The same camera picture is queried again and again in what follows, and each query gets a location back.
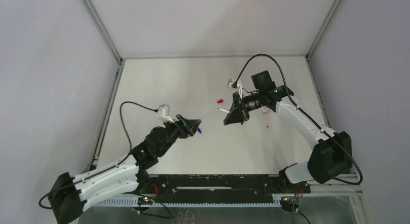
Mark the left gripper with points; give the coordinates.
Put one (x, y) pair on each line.
(181, 128)

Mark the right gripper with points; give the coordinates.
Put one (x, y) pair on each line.
(239, 105)

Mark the white pen red tip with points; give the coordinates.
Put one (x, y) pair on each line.
(265, 114)

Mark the white pen blue tip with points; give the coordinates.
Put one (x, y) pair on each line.
(223, 110)

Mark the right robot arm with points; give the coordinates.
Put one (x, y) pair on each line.
(331, 151)

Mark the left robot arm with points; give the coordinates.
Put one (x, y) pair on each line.
(71, 195)

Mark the left controller board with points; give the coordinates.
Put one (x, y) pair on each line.
(145, 200)

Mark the controller board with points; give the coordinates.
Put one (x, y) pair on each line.
(145, 200)
(289, 204)

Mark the right controller board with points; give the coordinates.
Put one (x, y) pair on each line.
(289, 204)

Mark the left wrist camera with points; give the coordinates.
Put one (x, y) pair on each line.
(163, 113)

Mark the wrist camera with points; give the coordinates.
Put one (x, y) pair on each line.
(233, 84)
(163, 113)

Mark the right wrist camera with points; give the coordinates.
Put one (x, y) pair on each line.
(233, 84)

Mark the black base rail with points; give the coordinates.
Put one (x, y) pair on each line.
(219, 189)

